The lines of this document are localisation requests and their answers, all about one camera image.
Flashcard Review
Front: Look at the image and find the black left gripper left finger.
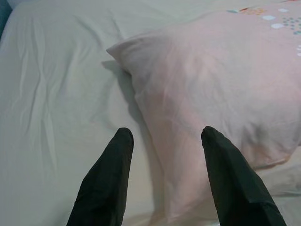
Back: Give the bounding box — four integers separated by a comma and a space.
66, 127, 135, 226

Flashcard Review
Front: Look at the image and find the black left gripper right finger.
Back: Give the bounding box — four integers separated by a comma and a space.
201, 126, 286, 226

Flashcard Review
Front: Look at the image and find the pink patterned pillow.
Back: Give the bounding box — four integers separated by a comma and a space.
106, 3, 301, 219

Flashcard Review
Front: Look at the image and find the bed mattress with cream sheet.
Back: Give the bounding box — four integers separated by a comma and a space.
0, 0, 301, 226

